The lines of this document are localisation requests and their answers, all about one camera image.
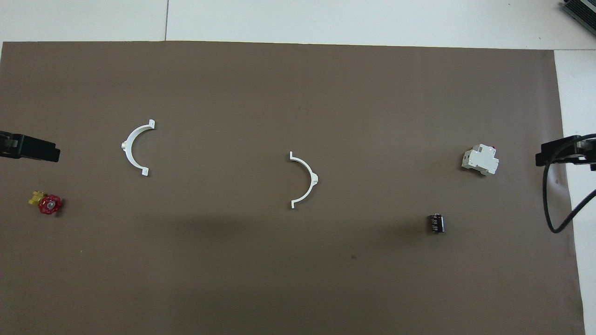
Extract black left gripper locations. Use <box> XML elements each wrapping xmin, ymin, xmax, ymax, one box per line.
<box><xmin>0</xmin><ymin>132</ymin><xmax>61</xmax><ymax>162</ymax></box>

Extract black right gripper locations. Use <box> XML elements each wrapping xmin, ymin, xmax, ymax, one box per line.
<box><xmin>535</xmin><ymin>134</ymin><xmax>596</xmax><ymax>170</ymax></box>

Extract white half-ring pipe clamp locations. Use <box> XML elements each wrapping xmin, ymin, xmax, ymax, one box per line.
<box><xmin>289</xmin><ymin>151</ymin><xmax>319</xmax><ymax>209</ymax></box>
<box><xmin>121</xmin><ymin>120</ymin><xmax>156</xmax><ymax>177</ymax></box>

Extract red and yellow valve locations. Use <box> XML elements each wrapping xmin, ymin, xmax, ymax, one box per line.
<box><xmin>29</xmin><ymin>190</ymin><xmax>62</xmax><ymax>215</ymax></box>

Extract white circuit breaker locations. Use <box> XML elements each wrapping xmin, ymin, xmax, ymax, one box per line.
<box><xmin>461</xmin><ymin>144</ymin><xmax>500</xmax><ymax>176</ymax></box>

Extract grey ribbed device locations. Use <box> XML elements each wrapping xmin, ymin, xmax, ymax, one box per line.
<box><xmin>561</xmin><ymin>0</ymin><xmax>596</xmax><ymax>24</ymax></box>

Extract brown table mat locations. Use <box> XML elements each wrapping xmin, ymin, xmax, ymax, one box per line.
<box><xmin>0</xmin><ymin>41</ymin><xmax>585</xmax><ymax>335</ymax></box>

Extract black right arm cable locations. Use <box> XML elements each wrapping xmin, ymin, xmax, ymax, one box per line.
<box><xmin>542</xmin><ymin>135</ymin><xmax>596</xmax><ymax>233</ymax></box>

